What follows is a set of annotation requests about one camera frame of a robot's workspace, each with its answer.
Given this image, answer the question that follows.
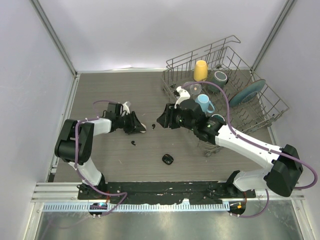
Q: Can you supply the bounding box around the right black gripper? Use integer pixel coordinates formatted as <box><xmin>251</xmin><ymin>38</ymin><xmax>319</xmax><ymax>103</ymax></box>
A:
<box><xmin>157</xmin><ymin>103</ymin><xmax>196</xmax><ymax>132</ymax></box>

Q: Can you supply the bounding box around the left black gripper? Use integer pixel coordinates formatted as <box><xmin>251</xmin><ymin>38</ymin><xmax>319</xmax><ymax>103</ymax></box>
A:
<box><xmin>116</xmin><ymin>111</ymin><xmax>145</xmax><ymax>135</ymax></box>

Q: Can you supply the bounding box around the black earbud charging case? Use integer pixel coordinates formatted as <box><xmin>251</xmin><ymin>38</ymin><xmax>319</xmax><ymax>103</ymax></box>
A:
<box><xmin>162</xmin><ymin>154</ymin><xmax>174</xmax><ymax>165</ymax></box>

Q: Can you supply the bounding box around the beige earbud charging case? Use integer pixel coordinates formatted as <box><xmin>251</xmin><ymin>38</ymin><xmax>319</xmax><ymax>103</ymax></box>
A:
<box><xmin>140</xmin><ymin>123</ymin><xmax>147</xmax><ymax>133</ymax></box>

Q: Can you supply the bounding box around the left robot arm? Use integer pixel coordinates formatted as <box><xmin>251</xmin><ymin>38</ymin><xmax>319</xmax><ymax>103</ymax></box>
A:
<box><xmin>54</xmin><ymin>101</ymin><xmax>147</xmax><ymax>200</ymax></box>

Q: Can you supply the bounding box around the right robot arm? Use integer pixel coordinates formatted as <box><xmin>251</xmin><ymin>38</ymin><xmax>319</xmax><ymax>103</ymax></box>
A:
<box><xmin>156</xmin><ymin>99</ymin><xmax>303</xmax><ymax>198</ymax></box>

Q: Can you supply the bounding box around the clear glass cup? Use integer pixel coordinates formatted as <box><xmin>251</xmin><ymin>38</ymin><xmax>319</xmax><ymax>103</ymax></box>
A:
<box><xmin>182</xmin><ymin>81</ymin><xmax>202</xmax><ymax>99</ymax></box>

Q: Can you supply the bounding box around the light blue mug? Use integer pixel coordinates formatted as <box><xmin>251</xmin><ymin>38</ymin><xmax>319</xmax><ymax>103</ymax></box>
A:
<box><xmin>195</xmin><ymin>94</ymin><xmax>215</xmax><ymax>114</ymax></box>

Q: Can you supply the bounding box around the dark teal mug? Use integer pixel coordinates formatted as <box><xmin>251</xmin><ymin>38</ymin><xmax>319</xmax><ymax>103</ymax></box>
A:
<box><xmin>211</xmin><ymin>114</ymin><xmax>226</xmax><ymax>124</ymax></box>

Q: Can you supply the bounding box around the yellow cup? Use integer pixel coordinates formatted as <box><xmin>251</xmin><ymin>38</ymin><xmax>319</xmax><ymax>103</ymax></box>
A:
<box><xmin>193</xmin><ymin>60</ymin><xmax>208</xmax><ymax>82</ymax></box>

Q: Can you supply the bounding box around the dark grey-green mug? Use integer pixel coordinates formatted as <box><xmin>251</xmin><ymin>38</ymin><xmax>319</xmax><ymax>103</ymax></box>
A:
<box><xmin>207</xmin><ymin>71</ymin><xmax>228</xmax><ymax>93</ymax></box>

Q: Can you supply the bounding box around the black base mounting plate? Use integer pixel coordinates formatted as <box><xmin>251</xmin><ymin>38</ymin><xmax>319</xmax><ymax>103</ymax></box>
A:
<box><xmin>77</xmin><ymin>181</ymin><xmax>256</xmax><ymax>205</ymax></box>

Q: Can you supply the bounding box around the teal blue plate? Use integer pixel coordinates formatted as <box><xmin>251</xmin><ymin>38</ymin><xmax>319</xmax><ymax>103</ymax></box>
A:
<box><xmin>228</xmin><ymin>79</ymin><xmax>266</xmax><ymax>108</ymax></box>

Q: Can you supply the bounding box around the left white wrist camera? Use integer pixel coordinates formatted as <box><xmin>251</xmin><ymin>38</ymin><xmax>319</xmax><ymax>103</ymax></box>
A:
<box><xmin>121</xmin><ymin>101</ymin><xmax>131</xmax><ymax>116</ymax></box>

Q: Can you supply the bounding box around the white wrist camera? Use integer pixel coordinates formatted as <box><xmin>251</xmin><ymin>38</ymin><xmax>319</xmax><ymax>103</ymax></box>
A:
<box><xmin>173</xmin><ymin>86</ymin><xmax>191</xmax><ymax>109</ymax></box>
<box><xmin>121</xmin><ymin>101</ymin><xmax>131</xmax><ymax>116</ymax></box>

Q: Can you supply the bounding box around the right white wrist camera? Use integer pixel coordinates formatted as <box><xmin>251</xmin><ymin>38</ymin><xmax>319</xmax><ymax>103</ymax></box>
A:
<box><xmin>173</xmin><ymin>86</ymin><xmax>191</xmax><ymax>109</ymax></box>

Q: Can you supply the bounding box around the grey wire dish rack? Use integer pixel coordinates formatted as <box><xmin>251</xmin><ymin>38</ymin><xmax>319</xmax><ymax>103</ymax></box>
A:
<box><xmin>161</xmin><ymin>35</ymin><xmax>291</xmax><ymax>158</ymax></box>

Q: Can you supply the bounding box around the white perforated cable strip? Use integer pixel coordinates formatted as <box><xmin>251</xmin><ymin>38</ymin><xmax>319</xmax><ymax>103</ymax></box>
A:
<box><xmin>42</xmin><ymin>201</ymin><xmax>230</xmax><ymax>212</ymax></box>

